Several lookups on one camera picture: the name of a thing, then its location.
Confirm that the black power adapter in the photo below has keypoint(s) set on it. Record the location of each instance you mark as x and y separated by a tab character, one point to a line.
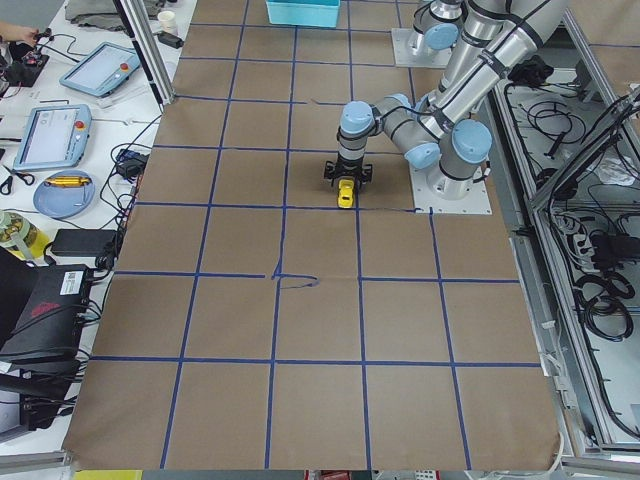
82	242

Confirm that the teach pendant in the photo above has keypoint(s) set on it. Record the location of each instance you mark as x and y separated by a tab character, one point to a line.
102	71
55	137

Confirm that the grey cloth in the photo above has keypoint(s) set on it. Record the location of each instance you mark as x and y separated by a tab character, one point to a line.
102	14

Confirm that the blue plate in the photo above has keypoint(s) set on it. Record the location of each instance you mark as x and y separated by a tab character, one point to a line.
64	194

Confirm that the yellow beetle toy car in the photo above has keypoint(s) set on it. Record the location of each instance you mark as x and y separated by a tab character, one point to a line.
346	193

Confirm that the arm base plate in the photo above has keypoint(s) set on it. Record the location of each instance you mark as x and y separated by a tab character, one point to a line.
450	186
431	50

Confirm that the aluminium frame post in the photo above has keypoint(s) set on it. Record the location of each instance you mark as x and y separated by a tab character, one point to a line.
135	19

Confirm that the teal plastic bin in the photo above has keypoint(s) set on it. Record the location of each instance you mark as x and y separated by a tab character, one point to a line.
311	13

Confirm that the lower teach pendant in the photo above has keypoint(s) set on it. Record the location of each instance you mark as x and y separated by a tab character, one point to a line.
55	137

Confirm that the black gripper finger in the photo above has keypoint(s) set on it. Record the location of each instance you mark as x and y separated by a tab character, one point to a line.
334	184
360	183

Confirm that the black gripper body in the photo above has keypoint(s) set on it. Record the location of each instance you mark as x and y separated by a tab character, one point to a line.
348	169

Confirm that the upper teach pendant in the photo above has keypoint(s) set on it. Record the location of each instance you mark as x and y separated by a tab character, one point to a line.
102	71

